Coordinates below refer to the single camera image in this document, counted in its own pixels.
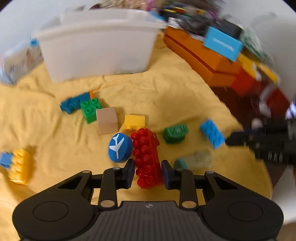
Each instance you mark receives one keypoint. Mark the orange box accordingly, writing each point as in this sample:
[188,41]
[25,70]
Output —
[217,77]
[196,48]

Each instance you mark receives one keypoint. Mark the teal toy train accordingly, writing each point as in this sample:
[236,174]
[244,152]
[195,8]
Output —
[71,103]

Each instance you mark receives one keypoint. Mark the translucent grey toy piece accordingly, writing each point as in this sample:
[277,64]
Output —
[196,160]

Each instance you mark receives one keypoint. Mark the pile of colourful packets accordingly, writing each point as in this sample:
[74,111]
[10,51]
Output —
[175,11]

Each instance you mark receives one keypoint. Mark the small blue brick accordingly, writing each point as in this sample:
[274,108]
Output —
[5,160]

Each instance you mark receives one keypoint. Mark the green square brick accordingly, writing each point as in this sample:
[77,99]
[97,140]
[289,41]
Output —
[90,110]

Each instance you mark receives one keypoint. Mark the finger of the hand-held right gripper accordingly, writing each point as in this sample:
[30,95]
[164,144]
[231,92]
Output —
[240,139]

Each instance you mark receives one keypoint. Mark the yellow box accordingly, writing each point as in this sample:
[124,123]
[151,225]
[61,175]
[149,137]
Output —
[261,67]

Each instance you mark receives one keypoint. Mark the red box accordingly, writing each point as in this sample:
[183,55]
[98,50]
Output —
[245,82]

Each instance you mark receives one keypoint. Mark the brown wooden desktop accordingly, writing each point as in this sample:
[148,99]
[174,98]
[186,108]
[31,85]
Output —
[240,109]

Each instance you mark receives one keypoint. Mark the long red brick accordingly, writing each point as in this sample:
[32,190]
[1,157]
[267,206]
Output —
[145,157]

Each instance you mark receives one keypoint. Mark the black box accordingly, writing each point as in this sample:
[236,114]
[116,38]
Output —
[231,29]

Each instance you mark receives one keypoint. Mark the white tissue pack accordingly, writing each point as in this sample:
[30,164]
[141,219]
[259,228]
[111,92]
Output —
[18,62]

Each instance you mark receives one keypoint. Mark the wooden cube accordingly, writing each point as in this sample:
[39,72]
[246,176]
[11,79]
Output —
[107,120]

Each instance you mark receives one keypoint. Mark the long blue brick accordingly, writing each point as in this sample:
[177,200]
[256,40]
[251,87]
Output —
[212,134]

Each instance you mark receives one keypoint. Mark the green ribbed brick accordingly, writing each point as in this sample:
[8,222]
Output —
[174,134]

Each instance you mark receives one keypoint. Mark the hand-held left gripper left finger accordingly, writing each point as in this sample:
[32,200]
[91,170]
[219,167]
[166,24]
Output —
[130,173]

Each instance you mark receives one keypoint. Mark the blue round disc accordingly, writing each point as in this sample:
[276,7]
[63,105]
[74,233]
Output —
[119,148]

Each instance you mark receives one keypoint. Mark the yellow cloth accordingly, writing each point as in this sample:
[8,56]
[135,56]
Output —
[173,97]

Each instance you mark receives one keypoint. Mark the large yellow brick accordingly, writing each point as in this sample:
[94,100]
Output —
[20,165]

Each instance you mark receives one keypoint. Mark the white plastic storage bin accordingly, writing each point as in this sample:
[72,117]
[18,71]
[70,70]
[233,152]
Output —
[97,48]

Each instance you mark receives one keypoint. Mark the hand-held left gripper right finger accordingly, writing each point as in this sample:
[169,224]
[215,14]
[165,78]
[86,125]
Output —
[166,175]

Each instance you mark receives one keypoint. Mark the blue card box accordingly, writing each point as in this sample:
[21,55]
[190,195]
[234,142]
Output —
[222,44]

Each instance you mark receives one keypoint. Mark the small yellow brick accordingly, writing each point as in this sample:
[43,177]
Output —
[134,121]

